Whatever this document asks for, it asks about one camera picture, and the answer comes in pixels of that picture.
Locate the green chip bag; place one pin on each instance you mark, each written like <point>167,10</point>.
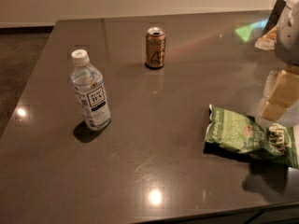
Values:
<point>242,135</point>

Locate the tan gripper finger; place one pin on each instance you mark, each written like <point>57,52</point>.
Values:
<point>280,93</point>
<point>268,41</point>

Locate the clear plastic water bottle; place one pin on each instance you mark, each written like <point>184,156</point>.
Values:
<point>88,85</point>

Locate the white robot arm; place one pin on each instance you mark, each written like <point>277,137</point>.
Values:
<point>287,51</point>

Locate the gold soda can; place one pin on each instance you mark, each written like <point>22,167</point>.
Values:
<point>155,47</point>

